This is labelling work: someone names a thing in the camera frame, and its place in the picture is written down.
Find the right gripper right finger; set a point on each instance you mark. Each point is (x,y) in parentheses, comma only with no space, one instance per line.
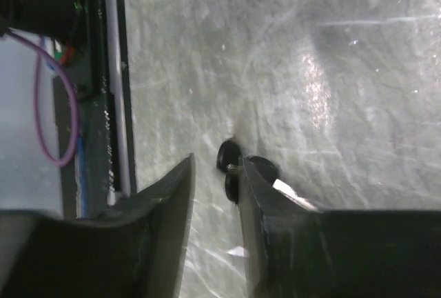
(295,252)

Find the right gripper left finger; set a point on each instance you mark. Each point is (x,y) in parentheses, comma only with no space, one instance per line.
(135,248)

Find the black head key bunch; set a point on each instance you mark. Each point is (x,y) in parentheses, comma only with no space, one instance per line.
(227,161)

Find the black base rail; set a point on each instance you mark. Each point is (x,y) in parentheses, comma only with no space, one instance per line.
(104,167)

